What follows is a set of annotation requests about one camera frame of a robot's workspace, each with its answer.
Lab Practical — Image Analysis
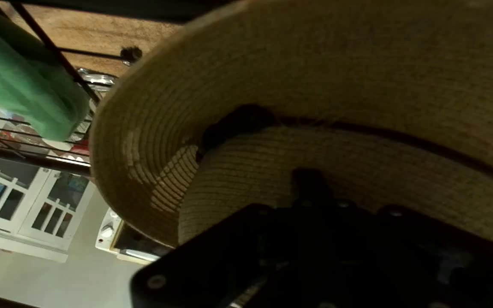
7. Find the green plastic cup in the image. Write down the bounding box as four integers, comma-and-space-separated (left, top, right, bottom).
0, 0, 92, 144

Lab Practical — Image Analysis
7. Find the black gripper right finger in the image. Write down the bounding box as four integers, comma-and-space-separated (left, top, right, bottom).
313, 168, 335, 214

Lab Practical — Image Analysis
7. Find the white box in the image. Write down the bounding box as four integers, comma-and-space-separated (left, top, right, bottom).
92, 208, 174, 268

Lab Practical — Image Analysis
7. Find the black metal shoe rack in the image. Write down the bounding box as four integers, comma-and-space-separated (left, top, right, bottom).
0, 0, 145, 168

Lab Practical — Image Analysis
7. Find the white glass door cabinet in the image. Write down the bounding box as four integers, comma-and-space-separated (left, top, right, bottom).
0, 153, 99, 266

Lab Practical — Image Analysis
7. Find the stack of books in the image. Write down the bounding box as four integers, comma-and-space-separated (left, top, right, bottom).
0, 96, 95, 168

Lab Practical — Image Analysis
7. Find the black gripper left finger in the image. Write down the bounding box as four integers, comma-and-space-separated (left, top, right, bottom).
290, 168, 316, 214

